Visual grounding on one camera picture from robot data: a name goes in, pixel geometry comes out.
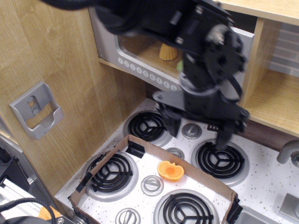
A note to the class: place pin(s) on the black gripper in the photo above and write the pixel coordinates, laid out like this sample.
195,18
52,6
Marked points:
206,106

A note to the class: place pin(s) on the silver toy microwave door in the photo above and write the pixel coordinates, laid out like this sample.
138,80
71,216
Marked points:
138,55

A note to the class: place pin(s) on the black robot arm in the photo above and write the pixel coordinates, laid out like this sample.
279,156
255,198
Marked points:
212,53

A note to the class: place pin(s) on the back grey stove knob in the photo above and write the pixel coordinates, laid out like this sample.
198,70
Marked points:
191,131

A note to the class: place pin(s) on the grey stove knob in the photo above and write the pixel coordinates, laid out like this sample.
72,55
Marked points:
152,185
128,216
191,131

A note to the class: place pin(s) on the hanging toy spatula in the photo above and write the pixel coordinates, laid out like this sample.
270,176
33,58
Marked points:
213,128

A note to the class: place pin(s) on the middle small grey knob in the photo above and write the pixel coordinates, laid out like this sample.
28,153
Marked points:
176,152

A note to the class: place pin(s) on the back left stove burner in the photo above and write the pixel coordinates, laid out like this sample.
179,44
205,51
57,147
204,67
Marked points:
148,126

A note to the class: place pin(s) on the stove burner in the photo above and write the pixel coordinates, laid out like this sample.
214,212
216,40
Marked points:
115,180
148,126
185,206
230,165

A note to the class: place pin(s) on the back right stove burner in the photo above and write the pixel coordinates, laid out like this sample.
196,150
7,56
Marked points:
230,165

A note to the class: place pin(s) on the orange toy pumpkin half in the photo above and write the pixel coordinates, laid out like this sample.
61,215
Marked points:
170,171

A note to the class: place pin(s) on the green toy vegetable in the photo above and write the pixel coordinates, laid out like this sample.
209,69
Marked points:
180,66

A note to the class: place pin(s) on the centre grey stove knob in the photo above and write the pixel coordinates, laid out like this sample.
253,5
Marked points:
152,185

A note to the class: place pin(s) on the yellow toy corn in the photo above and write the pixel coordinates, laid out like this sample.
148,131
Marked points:
167,53

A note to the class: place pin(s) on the front right stove burner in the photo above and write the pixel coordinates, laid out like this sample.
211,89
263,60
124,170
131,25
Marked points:
185,206

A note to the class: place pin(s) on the grey toy faucet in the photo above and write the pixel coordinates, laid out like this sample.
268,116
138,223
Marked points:
289,150

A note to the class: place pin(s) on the front left stove burner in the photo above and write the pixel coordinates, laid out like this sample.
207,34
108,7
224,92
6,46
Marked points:
115,180

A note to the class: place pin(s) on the front grey stove knob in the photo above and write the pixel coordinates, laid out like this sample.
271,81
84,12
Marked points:
128,216

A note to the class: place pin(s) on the silver toy sink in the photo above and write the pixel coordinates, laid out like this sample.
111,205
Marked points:
286,212

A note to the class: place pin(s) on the brown cardboard barrier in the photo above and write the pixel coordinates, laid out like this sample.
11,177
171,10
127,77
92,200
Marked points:
139,183

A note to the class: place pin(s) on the orange object at bottom left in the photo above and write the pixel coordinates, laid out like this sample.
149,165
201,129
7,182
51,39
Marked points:
45,215

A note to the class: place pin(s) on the black equipment at left edge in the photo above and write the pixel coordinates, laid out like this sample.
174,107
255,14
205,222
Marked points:
11,170

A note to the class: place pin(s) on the grey wall phone holder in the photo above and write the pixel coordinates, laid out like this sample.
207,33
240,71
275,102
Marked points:
30,104

